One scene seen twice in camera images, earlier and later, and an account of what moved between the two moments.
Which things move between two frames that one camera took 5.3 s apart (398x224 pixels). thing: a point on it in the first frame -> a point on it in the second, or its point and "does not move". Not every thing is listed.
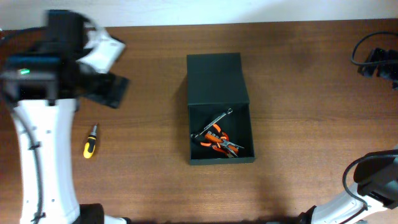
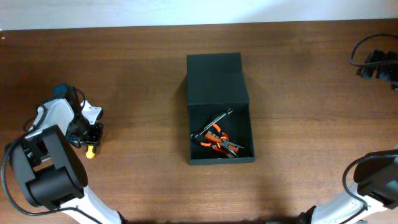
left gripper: (101, 88) -> (87, 137)
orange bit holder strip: (213, 137) does not move
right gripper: (379, 65) does not move
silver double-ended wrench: (229, 111) does not move
